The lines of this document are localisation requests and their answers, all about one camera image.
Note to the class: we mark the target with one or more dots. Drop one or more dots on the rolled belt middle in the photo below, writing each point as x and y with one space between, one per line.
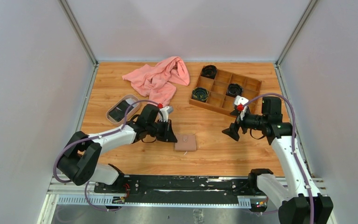
234 90

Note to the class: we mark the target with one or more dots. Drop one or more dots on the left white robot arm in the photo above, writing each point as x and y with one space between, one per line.
78 161

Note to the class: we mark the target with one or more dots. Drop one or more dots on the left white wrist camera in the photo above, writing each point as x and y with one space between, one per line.
164 113

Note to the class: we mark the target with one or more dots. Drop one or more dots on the pink card holder wallet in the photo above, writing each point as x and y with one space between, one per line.
186 143

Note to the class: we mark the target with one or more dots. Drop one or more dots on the wooden divided tray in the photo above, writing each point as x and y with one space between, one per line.
217 100

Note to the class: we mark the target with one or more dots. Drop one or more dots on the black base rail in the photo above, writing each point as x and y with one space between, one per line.
184 191

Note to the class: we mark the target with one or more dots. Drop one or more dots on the rolled belt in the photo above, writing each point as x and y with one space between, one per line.
234 90
200 94
209 71

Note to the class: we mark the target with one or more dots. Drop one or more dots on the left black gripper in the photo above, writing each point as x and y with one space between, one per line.
169 136

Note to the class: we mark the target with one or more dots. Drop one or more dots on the pink cloth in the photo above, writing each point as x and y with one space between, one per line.
157 82

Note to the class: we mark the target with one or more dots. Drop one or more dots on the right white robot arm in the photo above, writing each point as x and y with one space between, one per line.
301 201

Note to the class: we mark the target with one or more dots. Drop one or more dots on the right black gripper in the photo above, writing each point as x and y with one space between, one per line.
232 131

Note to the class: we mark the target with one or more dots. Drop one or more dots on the rolled belt front left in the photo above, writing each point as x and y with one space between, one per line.
200 94

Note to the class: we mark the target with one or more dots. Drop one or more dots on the beige oval card tray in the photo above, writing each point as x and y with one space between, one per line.
131 99

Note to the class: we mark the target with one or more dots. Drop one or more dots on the rolled belt back left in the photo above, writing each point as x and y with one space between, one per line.
209 71

